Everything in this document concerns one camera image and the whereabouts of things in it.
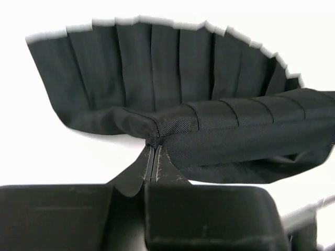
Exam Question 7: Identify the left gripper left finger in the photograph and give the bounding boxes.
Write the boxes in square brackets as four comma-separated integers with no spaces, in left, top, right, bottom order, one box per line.
[1,146,154,250]

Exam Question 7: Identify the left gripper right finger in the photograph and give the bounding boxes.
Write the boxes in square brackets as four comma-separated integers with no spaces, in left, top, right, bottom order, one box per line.
[144,146,290,250]

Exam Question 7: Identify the black pleated skirt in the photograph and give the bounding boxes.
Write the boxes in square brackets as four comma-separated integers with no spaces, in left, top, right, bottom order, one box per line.
[26,19,334,184]

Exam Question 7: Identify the aluminium table rail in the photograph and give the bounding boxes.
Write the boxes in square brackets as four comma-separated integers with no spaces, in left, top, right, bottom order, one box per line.
[281,195,334,234]

